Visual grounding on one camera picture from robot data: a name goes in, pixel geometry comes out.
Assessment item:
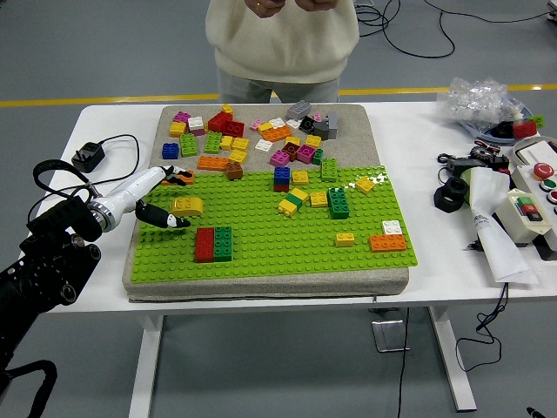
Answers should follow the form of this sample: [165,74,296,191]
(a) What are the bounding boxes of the large red brick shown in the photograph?
[207,111,234,134]

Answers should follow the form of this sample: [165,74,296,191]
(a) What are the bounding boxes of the black servo parts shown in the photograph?
[469,145,511,175]

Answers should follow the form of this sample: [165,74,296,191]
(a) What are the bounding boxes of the red long brick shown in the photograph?
[194,226,216,264]

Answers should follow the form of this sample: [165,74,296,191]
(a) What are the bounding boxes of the black plug cord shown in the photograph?
[82,133,141,188]

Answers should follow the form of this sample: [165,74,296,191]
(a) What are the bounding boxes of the black power plug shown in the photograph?
[70,141,106,174]

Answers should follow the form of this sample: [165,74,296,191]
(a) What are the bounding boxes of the person's left hand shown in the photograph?
[299,0,339,12]

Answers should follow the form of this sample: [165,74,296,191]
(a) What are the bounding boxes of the large black nut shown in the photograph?
[433,177,470,213]

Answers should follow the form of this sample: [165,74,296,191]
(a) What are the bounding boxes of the green paper piece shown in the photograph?
[460,168,475,206]

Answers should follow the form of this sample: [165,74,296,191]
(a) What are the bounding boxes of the thin black hanging cable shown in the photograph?
[396,307,411,418]

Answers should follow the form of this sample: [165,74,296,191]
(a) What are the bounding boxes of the person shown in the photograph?
[205,0,360,105]

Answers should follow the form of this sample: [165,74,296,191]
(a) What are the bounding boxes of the white paper sheet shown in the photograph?
[467,167,540,287]

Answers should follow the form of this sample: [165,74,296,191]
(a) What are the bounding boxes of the light grey brick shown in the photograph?
[285,101,312,120]

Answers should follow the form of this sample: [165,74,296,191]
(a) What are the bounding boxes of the black floor cable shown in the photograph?
[354,0,557,60]

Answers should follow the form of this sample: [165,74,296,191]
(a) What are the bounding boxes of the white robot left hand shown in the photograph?
[104,165,196,230]

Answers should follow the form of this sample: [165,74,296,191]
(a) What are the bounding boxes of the yellow curved brick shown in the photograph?
[169,196,205,216]

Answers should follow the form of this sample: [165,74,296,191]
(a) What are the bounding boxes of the dark green long brick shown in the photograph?
[212,226,233,263]
[326,186,351,220]

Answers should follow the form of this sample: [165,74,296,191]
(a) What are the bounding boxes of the white table leg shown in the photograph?
[426,306,478,413]
[128,313,164,418]

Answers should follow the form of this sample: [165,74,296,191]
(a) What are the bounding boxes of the clear plastic bag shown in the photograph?
[436,77,526,131]

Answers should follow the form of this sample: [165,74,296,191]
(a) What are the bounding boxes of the green studded baseplate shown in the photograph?
[129,165,419,284]

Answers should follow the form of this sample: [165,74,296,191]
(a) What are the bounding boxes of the black power adapter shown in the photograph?
[446,156,487,173]

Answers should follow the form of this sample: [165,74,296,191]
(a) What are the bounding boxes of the metal floor plate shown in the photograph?
[370,320,411,353]

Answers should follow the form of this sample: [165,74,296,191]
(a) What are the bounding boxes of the white button control box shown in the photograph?
[509,160,557,252]

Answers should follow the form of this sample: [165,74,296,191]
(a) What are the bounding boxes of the orange long brick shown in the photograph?
[368,233,408,253]
[161,170,196,187]
[260,125,293,143]
[196,155,230,172]

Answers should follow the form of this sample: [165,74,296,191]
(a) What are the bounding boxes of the blue plastic dish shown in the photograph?
[456,106,545,143]

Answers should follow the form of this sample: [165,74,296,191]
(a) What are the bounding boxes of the white flat device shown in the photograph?
[512,136,557,169]

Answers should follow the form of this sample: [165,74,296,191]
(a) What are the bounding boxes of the small white switch box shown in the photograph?
[494,187,554,247]

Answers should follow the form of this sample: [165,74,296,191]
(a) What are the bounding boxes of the person's right hand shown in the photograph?
[245,0,286,19]

